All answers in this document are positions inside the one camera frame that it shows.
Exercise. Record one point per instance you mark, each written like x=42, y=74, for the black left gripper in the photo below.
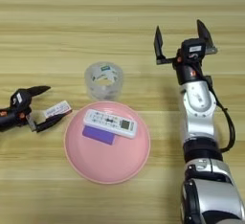
x=9, y=117

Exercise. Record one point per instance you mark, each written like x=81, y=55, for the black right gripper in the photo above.
x=188, y=73

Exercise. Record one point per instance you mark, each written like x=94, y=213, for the small white red-labelled box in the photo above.
x=57, y=108

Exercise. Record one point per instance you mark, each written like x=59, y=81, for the clear tape roll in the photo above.
x=91, y=87

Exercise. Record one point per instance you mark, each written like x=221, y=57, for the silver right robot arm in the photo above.
x=199, y=113

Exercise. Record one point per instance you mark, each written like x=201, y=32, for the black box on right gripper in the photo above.
x=193, y=50

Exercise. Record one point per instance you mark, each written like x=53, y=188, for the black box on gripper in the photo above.
x=19, y=98
x=193, y=50

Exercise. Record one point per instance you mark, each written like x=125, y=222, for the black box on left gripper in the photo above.
x=19, y=98

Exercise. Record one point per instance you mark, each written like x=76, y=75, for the purple rectangular card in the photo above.
x=99, y=136

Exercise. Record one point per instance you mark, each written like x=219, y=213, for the white remote control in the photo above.
x=108, y=121

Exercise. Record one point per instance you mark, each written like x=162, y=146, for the pink round plate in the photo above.
x=108, y=161

